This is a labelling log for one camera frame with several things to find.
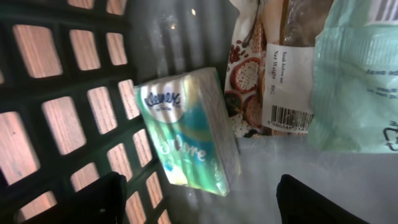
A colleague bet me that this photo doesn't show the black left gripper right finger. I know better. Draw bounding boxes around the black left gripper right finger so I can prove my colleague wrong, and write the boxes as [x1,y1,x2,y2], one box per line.
[276,174,367,224]

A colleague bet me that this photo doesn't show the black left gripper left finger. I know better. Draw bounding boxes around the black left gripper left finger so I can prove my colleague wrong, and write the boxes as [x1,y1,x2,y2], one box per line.
[25,172,127,224]

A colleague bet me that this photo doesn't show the green Kleenex tissue pack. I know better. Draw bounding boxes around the green Kleenex tissue pack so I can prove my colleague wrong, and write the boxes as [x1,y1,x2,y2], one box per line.
[134,67,241,196]

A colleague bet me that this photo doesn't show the clear plastic bottle grey cap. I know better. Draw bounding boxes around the clear plastic bottle grey cap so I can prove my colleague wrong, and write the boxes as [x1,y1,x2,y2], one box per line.
[168,136,397,223]

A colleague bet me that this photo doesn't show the dark grey plastic basket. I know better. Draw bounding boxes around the dark grey plastic basket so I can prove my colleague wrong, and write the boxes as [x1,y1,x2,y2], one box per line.
[1,1,238,223]

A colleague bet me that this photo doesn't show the brown patterned snack bag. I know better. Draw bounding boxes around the brown patterned snack bag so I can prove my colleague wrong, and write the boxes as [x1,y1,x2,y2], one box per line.
[224,0,333,138]

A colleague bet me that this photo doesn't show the mint green wipes pack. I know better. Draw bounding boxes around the mint green wipes pack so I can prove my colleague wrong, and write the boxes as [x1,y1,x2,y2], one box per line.
[308,0,397,153]

